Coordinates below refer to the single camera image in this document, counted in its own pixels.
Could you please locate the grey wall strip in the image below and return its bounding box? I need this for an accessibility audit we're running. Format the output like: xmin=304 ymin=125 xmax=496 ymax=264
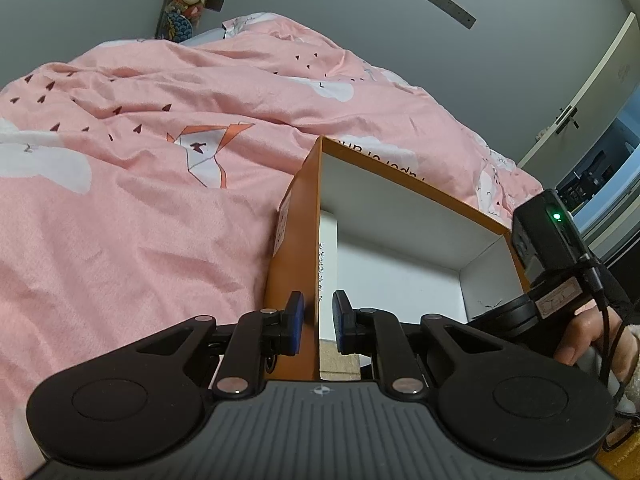
xmin=416 ymin=0 xmax=477 ymax=29

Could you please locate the light blue pillow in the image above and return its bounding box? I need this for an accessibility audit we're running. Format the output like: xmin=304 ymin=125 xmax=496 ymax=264
xmin=182 ymin=29 xmax=227 ymax=50

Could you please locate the pink printed blanket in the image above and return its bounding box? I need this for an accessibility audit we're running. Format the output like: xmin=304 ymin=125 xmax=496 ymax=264
xmin=0 ymin=10 xmax=546 ymax=480

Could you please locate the white box with black print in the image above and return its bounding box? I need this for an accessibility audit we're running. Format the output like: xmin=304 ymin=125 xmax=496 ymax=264
xmin=318 ymin=210 xmax=342 ymax=341

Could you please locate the black cable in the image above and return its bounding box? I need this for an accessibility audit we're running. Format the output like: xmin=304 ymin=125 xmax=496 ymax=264
xmin=575 ymin=255 xmax=640 ymax=453

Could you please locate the orange cardboard box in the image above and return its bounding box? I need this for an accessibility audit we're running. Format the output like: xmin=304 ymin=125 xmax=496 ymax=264
xmin=262 ymin=135 xmax=531 ymax=382

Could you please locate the black door handle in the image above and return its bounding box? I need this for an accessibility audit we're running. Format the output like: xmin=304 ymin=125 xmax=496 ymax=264
xmin=554 ymin=106 xmax=581 ymax=134

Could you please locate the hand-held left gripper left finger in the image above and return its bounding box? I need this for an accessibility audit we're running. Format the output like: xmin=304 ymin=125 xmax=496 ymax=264
xmin=135 ymin=290 xmax=306 ymax=401

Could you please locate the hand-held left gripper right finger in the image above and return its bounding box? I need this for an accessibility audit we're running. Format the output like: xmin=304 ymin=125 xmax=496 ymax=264
xmin=332 ymin=290 xmax=502 ymax=397

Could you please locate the person's right hand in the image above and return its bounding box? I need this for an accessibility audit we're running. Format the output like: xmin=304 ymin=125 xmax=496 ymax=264
xmin=554 ymin=305 xmax=640 ymax=383

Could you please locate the person's right forearm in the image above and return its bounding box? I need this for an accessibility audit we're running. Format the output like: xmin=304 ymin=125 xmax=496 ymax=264
xmin=595 ymin=262 xmax=640 ymax=391

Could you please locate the blue patterned plush toy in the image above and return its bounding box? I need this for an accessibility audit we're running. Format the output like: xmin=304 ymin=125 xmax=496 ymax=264
xmin=160 ymin=12 xmax=197 ymax=43

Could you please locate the white door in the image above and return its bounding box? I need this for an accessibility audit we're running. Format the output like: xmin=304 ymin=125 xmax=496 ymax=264
xmin=517 ymin=10 xmax=640 ymax=193

